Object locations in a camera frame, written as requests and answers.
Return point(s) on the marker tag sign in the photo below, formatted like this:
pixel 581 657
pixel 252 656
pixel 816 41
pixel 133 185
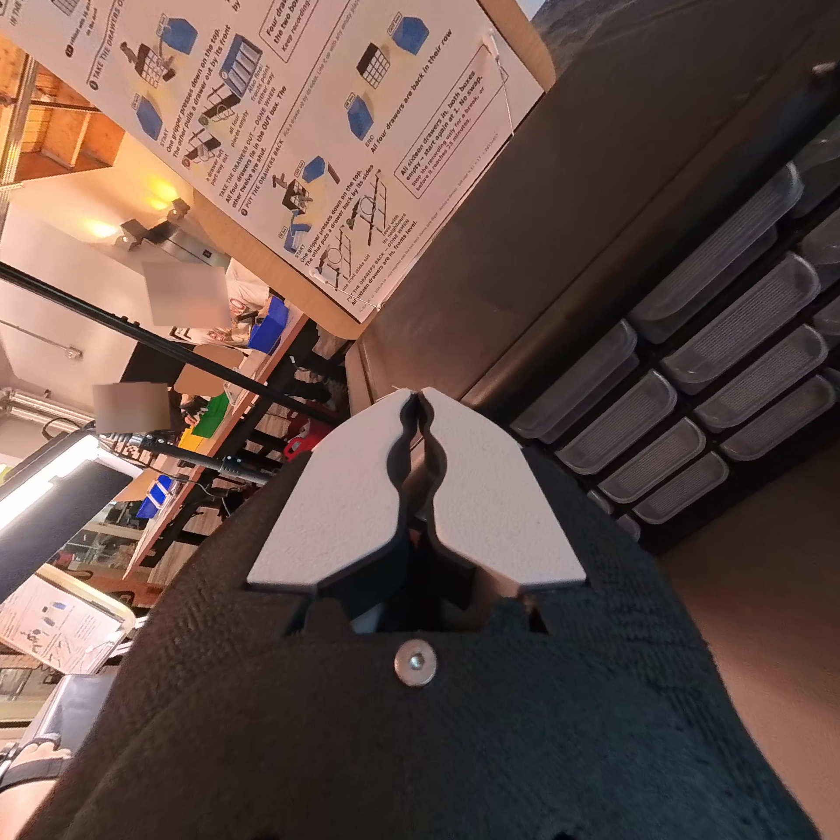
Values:
pixel 185 334

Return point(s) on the black drawer cabinet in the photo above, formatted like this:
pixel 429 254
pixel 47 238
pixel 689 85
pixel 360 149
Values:
pixel 590 197

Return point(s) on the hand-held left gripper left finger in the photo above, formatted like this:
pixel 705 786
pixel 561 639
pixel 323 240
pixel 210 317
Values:
pixel 328 512

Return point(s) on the rows of clear cabinet drawers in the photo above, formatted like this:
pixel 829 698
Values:
pixel 741 328

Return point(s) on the silver metal case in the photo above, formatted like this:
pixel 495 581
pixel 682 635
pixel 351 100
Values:
pixel 79 709

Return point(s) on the green plastic bin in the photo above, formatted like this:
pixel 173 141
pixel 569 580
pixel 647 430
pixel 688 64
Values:
pixel 213 417

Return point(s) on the blue plastic bin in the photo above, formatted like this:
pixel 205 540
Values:
pixel 269 325
pixel 157 497

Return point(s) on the yellow plastic bin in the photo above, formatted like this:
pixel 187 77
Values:
pixel 191 441

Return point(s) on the instruction poster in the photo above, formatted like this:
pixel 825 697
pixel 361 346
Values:
pixel 295 164
pixel 59 620

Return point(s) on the background wooden desk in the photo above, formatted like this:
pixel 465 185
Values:
pixel 161 531

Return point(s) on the light wooden poster board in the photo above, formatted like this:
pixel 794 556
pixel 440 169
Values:
pixel 289 285
pixel 210 367

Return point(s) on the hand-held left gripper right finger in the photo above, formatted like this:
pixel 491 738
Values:
pixel 499 512

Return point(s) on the metal wall light fixture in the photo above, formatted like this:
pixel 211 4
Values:
pixel 170 239

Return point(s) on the black stand pole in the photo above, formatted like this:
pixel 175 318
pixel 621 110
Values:
pixel 131 325

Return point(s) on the led light panel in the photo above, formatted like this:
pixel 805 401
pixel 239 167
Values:
pixel 65 512

